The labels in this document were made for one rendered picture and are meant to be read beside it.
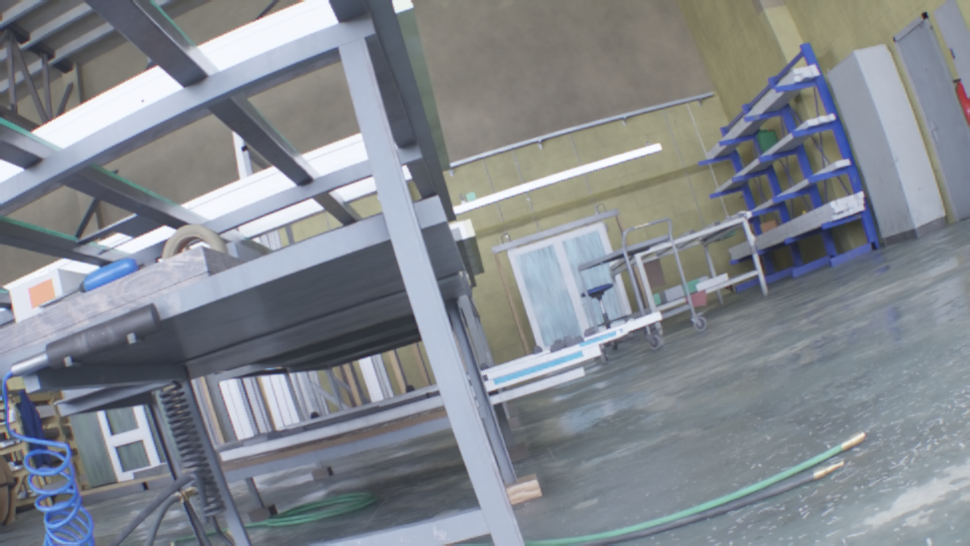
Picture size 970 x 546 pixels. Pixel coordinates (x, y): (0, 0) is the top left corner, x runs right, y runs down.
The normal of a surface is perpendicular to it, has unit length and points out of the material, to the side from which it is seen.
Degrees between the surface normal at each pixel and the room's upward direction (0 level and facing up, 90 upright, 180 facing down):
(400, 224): 90
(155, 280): 90
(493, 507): 90
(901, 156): 90
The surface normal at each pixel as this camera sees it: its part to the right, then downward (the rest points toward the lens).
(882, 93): 0.00, -0.07
